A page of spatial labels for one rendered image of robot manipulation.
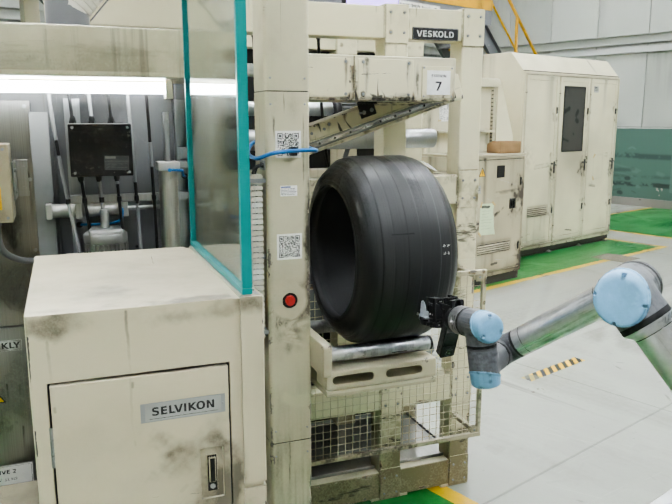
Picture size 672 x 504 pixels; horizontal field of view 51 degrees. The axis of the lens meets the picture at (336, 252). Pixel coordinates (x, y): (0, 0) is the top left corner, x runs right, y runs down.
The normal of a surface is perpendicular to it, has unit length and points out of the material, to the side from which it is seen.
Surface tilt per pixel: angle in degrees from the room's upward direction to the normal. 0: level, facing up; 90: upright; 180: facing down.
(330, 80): 90
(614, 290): 84
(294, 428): 90
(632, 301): 84
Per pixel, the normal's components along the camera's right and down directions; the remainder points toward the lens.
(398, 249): 0.35, 0.00
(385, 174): 0.19, -0.73
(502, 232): 0.64, 0.14
